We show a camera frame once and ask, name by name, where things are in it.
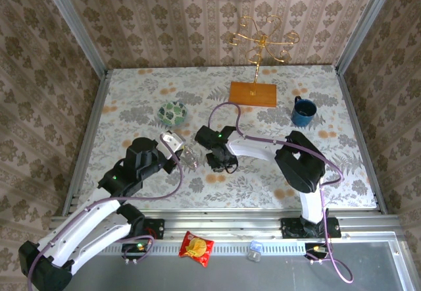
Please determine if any leaf pattern ceramic bowl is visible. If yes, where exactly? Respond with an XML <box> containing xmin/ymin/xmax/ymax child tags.
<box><xmin>157</xmin><ymin>101</ymin><xmax>188</xmax><ymax>127</ymax></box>

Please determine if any gold hook stand wooden base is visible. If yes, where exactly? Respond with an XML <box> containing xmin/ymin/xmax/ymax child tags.
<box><xmin>228</xmin><ymin>14</ymin><xmax>301</xmax><ymax>108</ymax></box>

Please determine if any floral tablecloth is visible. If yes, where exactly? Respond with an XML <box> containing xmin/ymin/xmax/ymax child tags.
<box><xmin>72</xmin><ymin>65</ymin><xmax>378</xmax><ymax>210</ymax></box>

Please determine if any small black controller board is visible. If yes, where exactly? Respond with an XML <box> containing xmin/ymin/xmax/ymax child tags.
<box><xmin>121</xmin><ymin>242</ymin><xmax>146</xmax><ymax>261</ymax></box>
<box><xmin>304</xmin><ymin>242</ymin><xmax>330</xmax><ymax>261</ymax></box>

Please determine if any red snack packet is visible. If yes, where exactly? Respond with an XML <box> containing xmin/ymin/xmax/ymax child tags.
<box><xmin>178</xmin><ymin>230</ymin><xmax>215</xmax><ymax>268</ymax></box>

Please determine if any dark blue mug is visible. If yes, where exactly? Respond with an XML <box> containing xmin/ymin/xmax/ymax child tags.
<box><xmin>291</xmin><ymin>95</ymin><xmax>318</xmax><ymax>128</ymax></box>

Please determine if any small clear plastic cup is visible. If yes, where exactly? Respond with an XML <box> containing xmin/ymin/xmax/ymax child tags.
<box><xmin>247</xmin><ymin>240</ymin><xmax>264</xmax><ymax>259</ymax></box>

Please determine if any grey metal tray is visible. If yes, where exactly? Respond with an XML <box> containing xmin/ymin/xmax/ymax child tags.
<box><xmin>49</xmin><ymin>241</ymin><xmax>410</xmax><ymax>291</ymax></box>

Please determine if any aluminium table side rail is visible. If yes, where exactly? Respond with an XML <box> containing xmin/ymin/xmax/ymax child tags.
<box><xmin>334</xmin><ymin>66</ymin><xmax>388</xmax><ymax>213</ymax></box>
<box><xmin>62</xmin><ymin>68</ymin><xmax>114</xmax><ymax>216</ymax></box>

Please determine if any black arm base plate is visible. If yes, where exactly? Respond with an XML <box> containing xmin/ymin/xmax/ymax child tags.
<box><xmin>107</xmin><ymin>217</ymin><xmax>166</xmax><ymax>241</ymax></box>
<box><xmin>280</xmin><ymin>217</ymin><xmax>342</xmax><ymax>240</ymax></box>

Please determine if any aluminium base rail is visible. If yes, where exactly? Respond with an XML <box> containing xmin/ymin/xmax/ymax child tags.
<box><xmin>49</xmin><ymin>209</ymin><xmax>407</xmax><ymax>243</ymax></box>

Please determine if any white slotted cable duct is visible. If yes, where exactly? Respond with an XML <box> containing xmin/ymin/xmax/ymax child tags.
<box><xmin>59</xmin><ymin>240</ymin><xmax>309</xmax><ymax>256</ymax></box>

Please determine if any aluminium frame post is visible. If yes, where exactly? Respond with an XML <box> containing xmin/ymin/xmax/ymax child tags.
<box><xmin>334</xmin><ymin>0</ymin><xmax>401</xmax><ymax>73</ymax></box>
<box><xmin>37</xmin><ymin>0</ymin><xmax>109</xmax><ymax>75</ymax></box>

